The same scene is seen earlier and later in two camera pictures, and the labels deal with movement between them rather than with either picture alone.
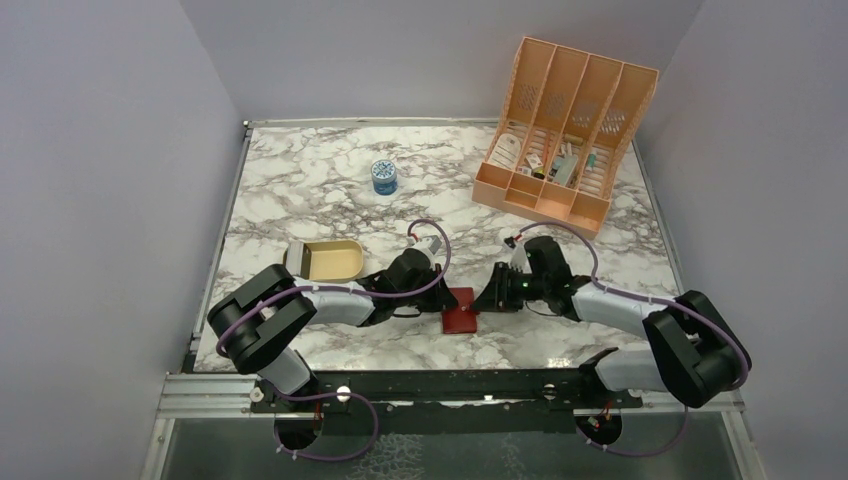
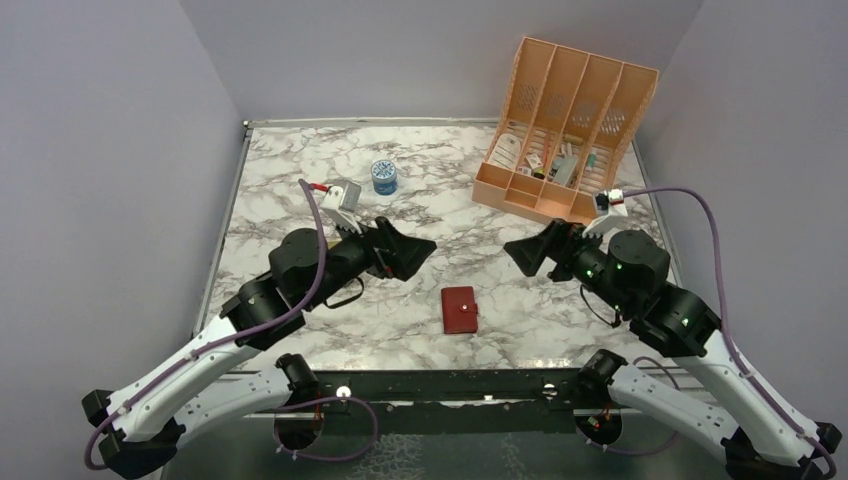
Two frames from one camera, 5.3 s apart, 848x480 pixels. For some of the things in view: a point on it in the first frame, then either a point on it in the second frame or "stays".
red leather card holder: (463, 318) stays
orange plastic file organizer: (559, 140) stays
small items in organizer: (562, 169) stays
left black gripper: (441, 297) -> (398, 255)
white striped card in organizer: (506, 151) stays
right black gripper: (497, 295) -> (558, 241)
